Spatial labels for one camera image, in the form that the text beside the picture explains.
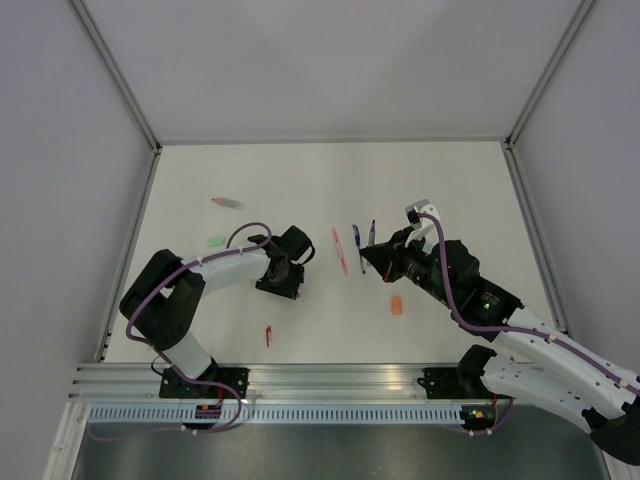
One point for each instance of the right aluminium frame post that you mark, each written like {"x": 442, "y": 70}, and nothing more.
{"x": 561, "y": 50}

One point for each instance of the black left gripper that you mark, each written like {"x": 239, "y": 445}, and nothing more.
{"x": 290, "y": 290}

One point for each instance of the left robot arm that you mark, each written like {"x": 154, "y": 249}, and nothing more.
{"x": 161, "y": 304}

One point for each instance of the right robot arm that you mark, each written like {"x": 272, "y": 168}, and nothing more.
{"x": 524, "y": 358}

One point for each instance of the green highlighter cap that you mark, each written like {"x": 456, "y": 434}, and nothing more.
{"x": 216, "y": 241}

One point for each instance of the blue gel pen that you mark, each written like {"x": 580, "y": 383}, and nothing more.
{"x": 358, "y": 243}

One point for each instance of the orange highlighter pen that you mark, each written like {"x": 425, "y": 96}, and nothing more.
{"x": 229, "y": 203}

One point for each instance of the orange highlighter cap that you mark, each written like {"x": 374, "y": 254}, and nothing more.
{"x": 396, "y": 305}

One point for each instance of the purple grey marker pen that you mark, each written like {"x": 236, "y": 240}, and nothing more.
{"x": 372, "y": 233}

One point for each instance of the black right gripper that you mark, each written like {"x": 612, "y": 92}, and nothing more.
{"x": 387, "y": 257}

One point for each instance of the aluminium mounting rail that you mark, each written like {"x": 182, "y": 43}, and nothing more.
{"x": 394, "y": 383}

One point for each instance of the white slotted cable duct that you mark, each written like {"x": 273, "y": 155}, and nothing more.
{"x": 372, "y": 414}

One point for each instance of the left aluminium frame post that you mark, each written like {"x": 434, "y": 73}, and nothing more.
{"x": 99, "y": 44}

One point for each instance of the aluminium frame post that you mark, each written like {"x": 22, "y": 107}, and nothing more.
{"x": 561, "y": 50}
{"x": 99, "y": 44}

